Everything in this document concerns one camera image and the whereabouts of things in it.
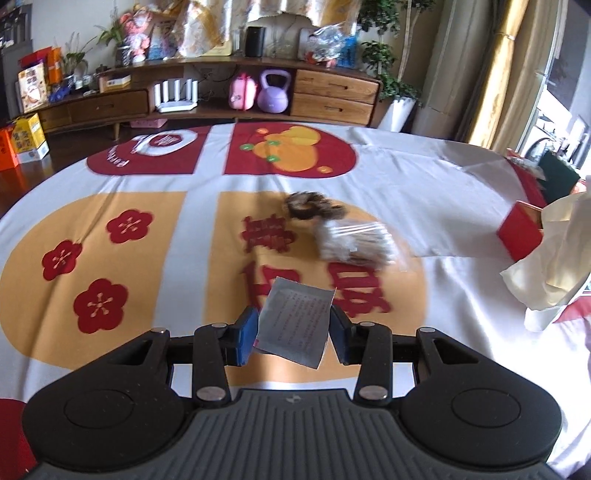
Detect grey printed paper packet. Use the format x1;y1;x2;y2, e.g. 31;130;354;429
254;277;335;369

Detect cotton swabs plastic bag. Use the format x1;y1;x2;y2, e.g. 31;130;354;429
314;219;410;271

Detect brown leopard scrunchie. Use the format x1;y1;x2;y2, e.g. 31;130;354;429
284;191;348;221

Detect printed festive tablecloth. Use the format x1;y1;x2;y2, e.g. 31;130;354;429
1;123;590;479

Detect red gift box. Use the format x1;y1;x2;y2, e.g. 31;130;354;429
497;201;543;262

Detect crumpled cream paper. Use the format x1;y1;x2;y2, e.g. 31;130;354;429
501;191;590;332

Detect white wifi router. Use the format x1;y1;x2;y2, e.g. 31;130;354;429
152;78;198;114

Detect purple kettlebell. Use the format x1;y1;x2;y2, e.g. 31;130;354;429
256;69;291;114

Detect wooden TV console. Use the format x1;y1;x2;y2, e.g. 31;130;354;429
35;57;381;134

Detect orange gift bag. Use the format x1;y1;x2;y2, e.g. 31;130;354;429
0;127;19;172

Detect yellow cardboard box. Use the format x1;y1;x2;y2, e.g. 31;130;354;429
11;113;49;164

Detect white planter with tree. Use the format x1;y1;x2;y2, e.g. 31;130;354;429
358;0;436;133

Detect clear plastic bag of items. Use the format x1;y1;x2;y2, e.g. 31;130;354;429
300;24;358;69

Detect black smart speaker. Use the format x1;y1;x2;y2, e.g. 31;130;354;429
245;26;266;58

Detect snack box on console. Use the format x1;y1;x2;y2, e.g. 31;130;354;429
18;63;48;113

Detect small potted green plant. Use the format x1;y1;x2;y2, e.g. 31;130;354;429
97;8;132;68

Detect yellow window curtain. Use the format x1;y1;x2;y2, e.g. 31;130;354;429
465;1;568;154

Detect pink plush doll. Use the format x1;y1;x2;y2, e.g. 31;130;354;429
120;6;152;64

